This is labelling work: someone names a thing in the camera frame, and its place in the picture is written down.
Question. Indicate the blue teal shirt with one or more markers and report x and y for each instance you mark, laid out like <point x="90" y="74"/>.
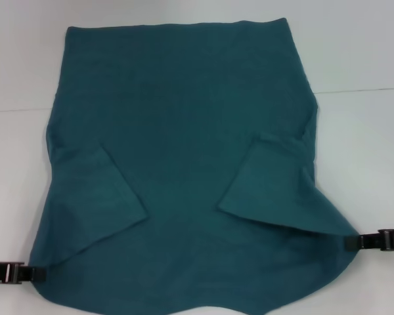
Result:
<point x="184" y="131"/>

